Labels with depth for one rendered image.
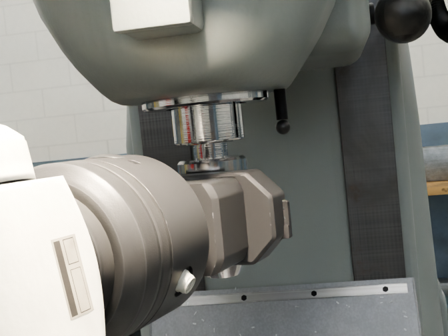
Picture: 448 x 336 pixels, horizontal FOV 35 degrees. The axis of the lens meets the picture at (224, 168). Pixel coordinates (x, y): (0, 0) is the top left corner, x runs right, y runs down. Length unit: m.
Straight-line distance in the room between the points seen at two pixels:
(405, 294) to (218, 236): 0.50
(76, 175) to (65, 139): 4.71
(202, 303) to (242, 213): 0.47
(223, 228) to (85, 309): 0.12
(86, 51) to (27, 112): 4.72
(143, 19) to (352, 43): 0.26
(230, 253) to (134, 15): 0.14
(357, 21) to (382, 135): 0.28
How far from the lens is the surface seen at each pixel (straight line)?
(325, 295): 0.85
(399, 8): 0.38
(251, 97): 0.44
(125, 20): 0.36
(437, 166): 4.17
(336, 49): 0.58
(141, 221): 0.31
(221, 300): 0.87
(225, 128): 0.45
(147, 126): 0.86
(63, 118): 5.02
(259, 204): 0.41
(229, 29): 0.39
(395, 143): 0.84
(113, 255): 0.30
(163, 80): 0.40
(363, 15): 0.58
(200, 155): 0.47
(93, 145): 4.95
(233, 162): 0.46
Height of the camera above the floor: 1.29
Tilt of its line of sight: 3 degrees down
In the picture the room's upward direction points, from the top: 6 degrees counter-clockwise
